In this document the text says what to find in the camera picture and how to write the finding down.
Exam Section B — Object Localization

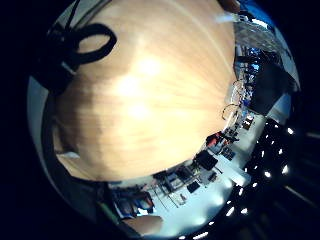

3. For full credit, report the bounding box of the small black box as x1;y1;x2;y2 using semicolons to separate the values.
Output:
186;180;202;194

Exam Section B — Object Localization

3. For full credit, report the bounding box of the looped thin cable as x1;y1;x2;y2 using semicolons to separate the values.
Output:
221;79;244;122

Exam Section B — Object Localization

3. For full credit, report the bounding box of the black computer monitor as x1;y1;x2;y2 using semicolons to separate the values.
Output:
194;149;219;172

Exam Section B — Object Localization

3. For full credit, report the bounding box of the group of ceiling lamps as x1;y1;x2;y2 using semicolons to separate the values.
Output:
178;124;296;240

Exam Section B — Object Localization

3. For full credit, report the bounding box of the red object on desk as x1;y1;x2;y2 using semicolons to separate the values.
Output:
205;132;224;148

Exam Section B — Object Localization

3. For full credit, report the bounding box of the large dark partition panel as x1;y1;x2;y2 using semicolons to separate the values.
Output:
250;61;294;116

